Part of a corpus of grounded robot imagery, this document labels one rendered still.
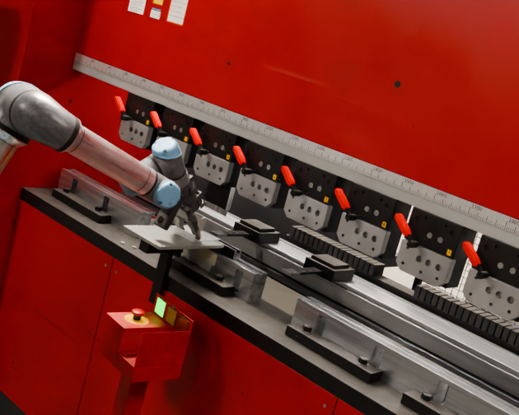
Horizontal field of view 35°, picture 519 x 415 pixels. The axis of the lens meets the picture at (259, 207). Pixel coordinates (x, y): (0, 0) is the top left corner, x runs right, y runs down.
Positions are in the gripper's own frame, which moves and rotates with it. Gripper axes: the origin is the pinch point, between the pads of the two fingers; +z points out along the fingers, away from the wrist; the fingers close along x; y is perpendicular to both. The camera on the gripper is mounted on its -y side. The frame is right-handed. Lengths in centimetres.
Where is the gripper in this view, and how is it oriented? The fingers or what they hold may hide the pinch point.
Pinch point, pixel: (189, 235)
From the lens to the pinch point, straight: 257.3
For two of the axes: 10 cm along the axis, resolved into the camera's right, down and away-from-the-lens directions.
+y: 6.1, -6.3, 4.9
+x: -7.8, -3.3, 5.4
